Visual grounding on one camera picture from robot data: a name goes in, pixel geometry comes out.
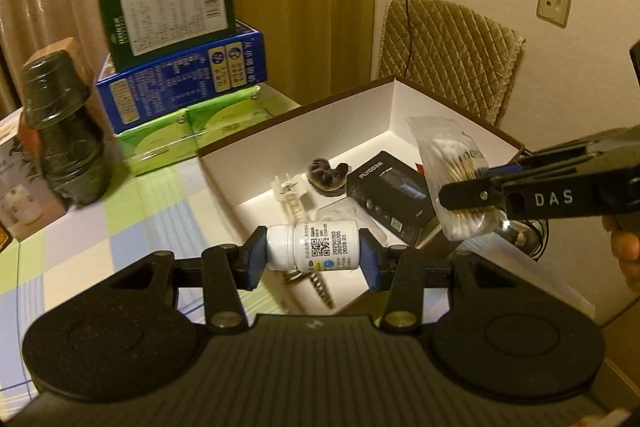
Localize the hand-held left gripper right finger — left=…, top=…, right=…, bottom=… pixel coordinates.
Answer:
left=357, top=228, right=506, bottom=333

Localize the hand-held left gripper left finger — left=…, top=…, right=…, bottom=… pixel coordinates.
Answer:
left=107, top=226, right=268, bottom=333

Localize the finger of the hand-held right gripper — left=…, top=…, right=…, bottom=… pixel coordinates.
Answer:
left=439, top=177, right=506, bottom=212
left=482, top=142, right=601, bottom=182

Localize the bag of cotton swabs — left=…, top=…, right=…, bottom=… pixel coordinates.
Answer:
left=405, top=116, right=508, bottom=242

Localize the white pill bottle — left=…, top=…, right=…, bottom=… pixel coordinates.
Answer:
left=265, top=221, right=361, bottom=272

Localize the white hair claw clip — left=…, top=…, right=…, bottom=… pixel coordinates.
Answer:
left=271, top=172, right=313, bottom=220

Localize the dark hair claw clip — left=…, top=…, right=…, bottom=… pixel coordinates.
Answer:
left=306, top=158, right=353, bottom=195

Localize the brown cardboard box white inside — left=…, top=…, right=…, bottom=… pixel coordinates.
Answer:
left=197, top=76, right=526, bottom=315

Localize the checkered cloth desktop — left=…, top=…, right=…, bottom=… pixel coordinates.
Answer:
left=0, top=107, right=301, bottom=408

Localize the person's right hand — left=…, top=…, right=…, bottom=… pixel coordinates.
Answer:
left=602, top=213, right=640, bottom=294

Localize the clear plastic packet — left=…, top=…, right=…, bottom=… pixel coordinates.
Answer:
left=315, top=202, right=386, bottom=238

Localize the small black box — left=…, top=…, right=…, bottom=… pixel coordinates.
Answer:
left=346, top=151, right=441, bottom=248

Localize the quilted beige chair cover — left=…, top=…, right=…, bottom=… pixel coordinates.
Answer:
left=376, top=0, right=526, bottom=128

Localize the green tissue pack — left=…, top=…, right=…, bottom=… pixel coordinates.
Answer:
left=115, top=107, right=201, bottom=178
left=187, top=84, right=301, bottom=142

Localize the blue carton box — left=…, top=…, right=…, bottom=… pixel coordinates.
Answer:
left=96, top=21, right=266, bottom=136

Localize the dark wrapped jar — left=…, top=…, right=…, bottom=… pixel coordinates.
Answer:
left=20, top=49, right=113, bottom=206

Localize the white humidifier box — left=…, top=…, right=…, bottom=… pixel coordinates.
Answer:
left=0, top=109, right=68, bottom=243

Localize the dark green box white label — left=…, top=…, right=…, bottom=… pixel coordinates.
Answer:
left=97, top=0, right=238, bottom=72

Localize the black cable bundle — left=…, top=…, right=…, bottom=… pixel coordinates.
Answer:
left=505, top=207, right=551, bottom=260

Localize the beige wall data socket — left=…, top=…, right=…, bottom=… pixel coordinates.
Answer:
left=536, top=0, right=572, bottom=26

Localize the black power cable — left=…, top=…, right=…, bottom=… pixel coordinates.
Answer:
left=404, top=0, right=428, bottom=80

